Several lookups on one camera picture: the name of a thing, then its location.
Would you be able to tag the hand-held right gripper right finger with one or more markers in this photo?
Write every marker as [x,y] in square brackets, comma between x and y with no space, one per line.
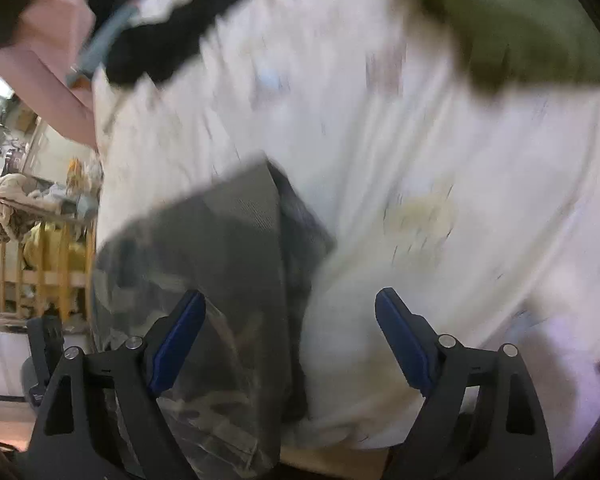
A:
[405,347]

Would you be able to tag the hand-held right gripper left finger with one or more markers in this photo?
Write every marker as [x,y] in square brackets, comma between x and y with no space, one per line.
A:
[177,342]

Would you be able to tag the camouflage pants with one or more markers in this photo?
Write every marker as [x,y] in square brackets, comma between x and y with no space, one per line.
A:
[220,250]

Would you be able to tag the wooden rack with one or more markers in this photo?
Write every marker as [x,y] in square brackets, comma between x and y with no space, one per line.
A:
[10,280]

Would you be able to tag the yellow cloth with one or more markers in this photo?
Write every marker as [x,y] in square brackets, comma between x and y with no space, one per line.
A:
[55,255]

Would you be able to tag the patterned white cloth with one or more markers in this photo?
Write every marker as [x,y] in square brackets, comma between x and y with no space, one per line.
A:
[5,210]

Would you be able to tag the cream printed blanket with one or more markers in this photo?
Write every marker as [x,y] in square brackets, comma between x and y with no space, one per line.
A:
[380,160]

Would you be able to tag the pink cloth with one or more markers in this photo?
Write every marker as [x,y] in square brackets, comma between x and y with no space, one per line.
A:
[50,70]

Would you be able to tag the black garment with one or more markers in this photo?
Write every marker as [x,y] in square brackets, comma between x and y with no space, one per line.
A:
[170,45]

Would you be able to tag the blue denim garment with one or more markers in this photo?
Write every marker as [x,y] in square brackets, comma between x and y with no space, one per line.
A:
[102,42]

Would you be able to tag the olive green garment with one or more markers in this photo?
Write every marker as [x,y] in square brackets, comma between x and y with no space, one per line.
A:
[505,15]

